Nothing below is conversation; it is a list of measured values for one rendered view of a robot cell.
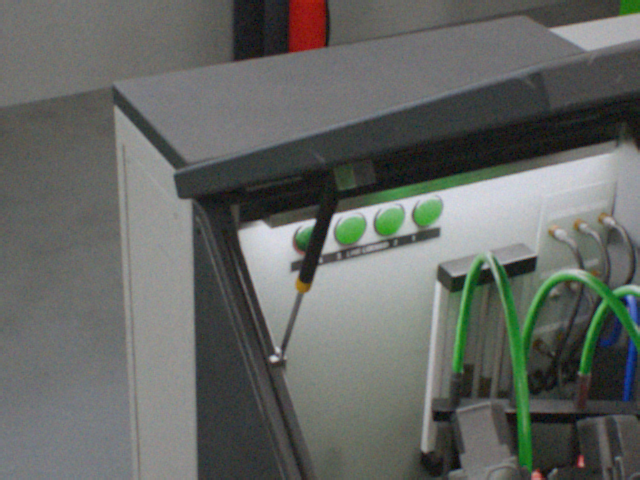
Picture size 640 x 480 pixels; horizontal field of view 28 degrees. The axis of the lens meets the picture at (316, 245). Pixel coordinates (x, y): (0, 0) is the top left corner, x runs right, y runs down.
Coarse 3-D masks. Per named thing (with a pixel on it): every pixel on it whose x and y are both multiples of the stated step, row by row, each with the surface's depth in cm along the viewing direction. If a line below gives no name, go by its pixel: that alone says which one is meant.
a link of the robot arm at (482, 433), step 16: (464, 416) 133; (480, 416) 133; (496, 416) 135; (464, 432) 133; (480, 432) 132; (496, 432) 132; (464, 448) 134; (480, 448) 132; (496, 448) 131; (512, 448) 134; (464, 464) 132; (480, 464) 131
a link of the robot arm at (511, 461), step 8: (512, 456) 127; (488, 464) 127; (496, 464) 126; (504, 464) 121; (512, 464) 122; (456, 472) 125; (464, 472) 124; (472, 472) 121; (480, 472) 119; (488, 472) 117; (496, 472) 117; (504, 472) 118; (512, 472) 120
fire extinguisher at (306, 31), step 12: (300, 0) 523; (312, 0) 523; (324, 0) 525; (300, 12) 524; (312, 12) 524; (324, 12) 528; (300, 24) 526; (312, 24) 526; (324, 24) 531; (300, 36) 529; (312, 36) 529; (324, 36) 534; (300, 48) 532; (312, 48) 531
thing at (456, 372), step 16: (480, 256) 163; (496, 256) 158; (496, 272) 155; (464, 288) 173; (464, 304) 174; (512, 304) 150; (464, 320) 176; (512, 320) 149; (464, 336) 178; (512, 336) 148; (512, 352) 147; (528, 400) 145; (528, 416) 144; (528, 432) 144; (528, 448) 144; (528, 464) 144
